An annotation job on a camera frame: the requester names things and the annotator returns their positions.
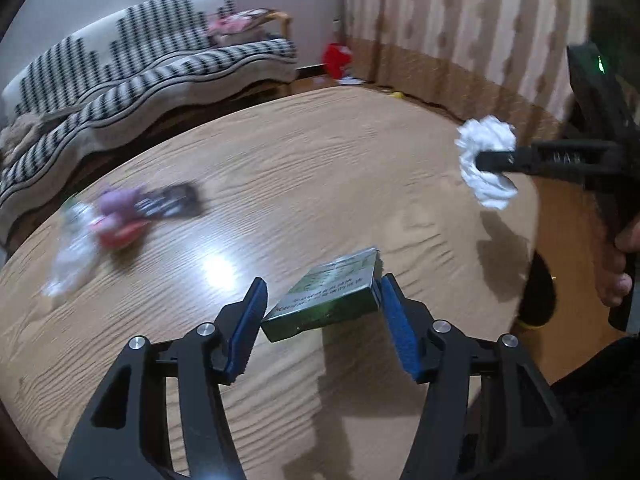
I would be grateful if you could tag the black and white patterned sofa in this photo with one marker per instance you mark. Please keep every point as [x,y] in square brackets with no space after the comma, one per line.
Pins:
[75,45]

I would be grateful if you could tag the wooden armrest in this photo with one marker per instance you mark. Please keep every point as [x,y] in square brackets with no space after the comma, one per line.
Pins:
[284,22]

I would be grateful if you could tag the brown cloth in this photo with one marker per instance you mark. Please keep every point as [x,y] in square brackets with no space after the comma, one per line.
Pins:
[22,130]

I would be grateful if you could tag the clear plastic bottle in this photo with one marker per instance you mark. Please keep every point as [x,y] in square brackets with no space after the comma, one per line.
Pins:
[75,255]

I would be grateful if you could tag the person's right hand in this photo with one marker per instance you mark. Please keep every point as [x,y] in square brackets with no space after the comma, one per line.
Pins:
[612,280]

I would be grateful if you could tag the person's dark clothing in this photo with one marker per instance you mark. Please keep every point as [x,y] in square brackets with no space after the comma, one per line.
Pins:
[605,400]

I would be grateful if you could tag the green box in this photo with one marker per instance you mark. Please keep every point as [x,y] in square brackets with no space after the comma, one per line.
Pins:
[325,290]

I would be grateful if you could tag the pink cloth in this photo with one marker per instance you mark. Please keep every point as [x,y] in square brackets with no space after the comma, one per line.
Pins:
[235,21]

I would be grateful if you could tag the white paper sheet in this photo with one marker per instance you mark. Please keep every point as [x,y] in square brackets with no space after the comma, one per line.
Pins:
[351,80]

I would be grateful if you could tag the beige patterned curtain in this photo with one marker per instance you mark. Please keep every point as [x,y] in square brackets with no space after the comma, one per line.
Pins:
[450,20]

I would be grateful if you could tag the purple and red wrapper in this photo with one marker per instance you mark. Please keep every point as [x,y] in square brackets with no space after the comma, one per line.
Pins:
[117,210]

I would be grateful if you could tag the red bag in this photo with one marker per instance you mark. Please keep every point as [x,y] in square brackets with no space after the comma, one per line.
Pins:
[336,59]

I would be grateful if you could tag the black wrapper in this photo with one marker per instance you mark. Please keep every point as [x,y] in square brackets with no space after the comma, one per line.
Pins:
[170,200]

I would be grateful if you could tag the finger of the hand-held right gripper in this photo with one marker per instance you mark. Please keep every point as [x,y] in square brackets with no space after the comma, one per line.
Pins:
[525,157]

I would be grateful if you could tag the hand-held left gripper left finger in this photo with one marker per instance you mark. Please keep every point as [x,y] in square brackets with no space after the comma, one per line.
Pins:
[247,330]

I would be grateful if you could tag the black bin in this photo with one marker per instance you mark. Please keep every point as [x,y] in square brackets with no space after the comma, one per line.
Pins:
[540,290]

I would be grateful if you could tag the white tissue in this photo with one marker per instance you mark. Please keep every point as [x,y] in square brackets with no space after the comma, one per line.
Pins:
[487,132]

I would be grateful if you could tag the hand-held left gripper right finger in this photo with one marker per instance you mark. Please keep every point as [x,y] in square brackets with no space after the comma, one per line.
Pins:
[400,330]

